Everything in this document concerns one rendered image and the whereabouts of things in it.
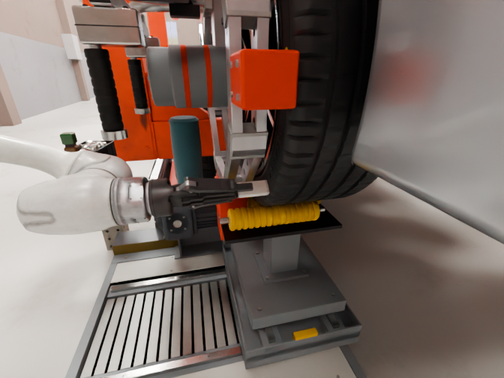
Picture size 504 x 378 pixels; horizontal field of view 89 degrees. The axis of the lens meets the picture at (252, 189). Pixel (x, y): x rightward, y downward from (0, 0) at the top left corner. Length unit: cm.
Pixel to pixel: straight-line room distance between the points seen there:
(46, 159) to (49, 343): 75
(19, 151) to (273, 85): 53
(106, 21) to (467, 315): 143
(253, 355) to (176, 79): 73
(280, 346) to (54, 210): 65
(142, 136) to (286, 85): 88
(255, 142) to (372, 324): 90
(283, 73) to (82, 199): 38
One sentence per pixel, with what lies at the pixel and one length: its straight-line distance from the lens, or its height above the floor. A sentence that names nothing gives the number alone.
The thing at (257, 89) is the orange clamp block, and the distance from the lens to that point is 34.
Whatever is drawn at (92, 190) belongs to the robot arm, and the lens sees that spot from 51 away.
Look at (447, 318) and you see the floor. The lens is 133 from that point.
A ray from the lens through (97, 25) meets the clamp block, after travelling 51.
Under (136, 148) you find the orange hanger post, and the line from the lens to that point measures 117.
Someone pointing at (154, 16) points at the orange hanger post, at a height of 137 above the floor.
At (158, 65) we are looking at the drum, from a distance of 63.
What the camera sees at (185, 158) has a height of 62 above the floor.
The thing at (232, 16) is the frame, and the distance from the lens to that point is 43.
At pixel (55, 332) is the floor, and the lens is 128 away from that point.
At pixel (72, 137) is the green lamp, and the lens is 116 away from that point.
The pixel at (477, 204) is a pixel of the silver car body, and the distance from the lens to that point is 26.
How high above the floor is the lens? 86
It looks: 24 degrees down
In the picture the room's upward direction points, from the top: straight up
